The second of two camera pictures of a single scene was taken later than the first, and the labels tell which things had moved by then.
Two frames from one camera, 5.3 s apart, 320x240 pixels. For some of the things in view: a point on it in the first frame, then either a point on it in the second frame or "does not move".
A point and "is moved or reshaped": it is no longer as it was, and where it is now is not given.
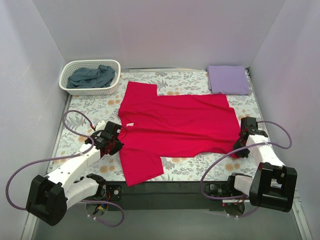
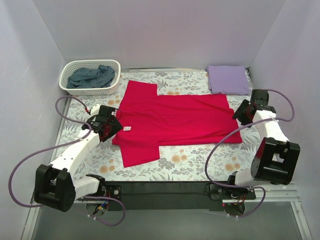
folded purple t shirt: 229,80 does not move
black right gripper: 241,146 -> 242,113
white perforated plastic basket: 90,77 does not move
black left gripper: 115,144 -> 111,128
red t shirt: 172,126 is moved or reshaped
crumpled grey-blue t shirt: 101,77 does not move
